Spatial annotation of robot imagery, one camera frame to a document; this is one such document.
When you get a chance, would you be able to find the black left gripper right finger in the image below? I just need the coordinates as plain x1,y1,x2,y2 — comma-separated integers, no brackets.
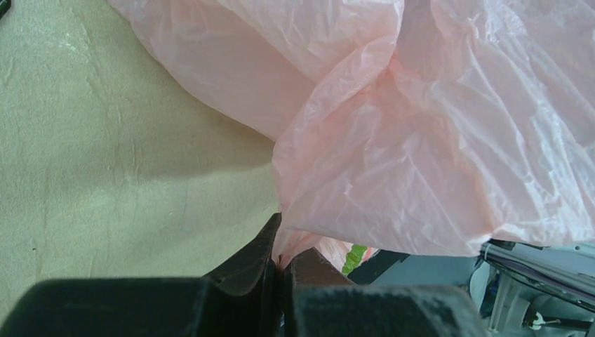
281,249,488,336

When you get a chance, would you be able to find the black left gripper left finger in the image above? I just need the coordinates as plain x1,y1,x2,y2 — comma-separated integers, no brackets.
1,213,281,336

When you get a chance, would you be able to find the pink plastic bag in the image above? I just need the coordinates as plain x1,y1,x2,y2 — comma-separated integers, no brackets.
112,1,594,267

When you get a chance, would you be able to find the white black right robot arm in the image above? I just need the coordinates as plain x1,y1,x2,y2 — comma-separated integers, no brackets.
469,240,594,336

